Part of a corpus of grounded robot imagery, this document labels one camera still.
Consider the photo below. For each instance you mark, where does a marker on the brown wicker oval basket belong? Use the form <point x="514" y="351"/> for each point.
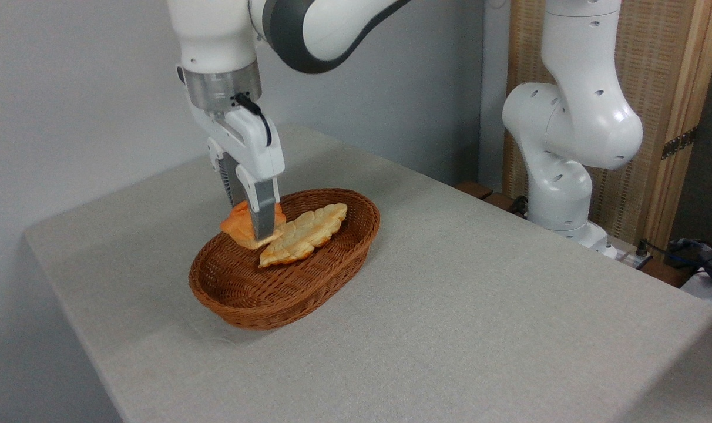
<point x="244" y="294"/>

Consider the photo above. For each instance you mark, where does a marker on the metal screen hinge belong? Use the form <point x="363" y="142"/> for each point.
<point x="679" y="143"/>

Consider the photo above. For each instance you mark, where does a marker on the long braided bread loaf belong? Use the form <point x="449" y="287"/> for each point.
<point x="303" y="235"/>

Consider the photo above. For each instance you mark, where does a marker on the white power strip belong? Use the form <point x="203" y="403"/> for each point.
<point x="629" y="257"/>

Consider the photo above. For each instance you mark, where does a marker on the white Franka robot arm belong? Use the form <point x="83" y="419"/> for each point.
<point x="573" y="117"/>

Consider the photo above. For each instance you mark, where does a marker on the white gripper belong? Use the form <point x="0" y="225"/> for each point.
<point x="256" y="150"/>

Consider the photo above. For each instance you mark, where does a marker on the grey tablecloth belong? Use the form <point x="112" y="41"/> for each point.
<point x="450" y="317"/>

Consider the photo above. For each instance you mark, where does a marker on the round orange bread bun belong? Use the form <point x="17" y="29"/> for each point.
<point x="238" y="226"/>

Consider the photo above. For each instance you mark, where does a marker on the wooden rattan folding screen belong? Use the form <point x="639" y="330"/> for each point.
<point x="667" y="70"/>

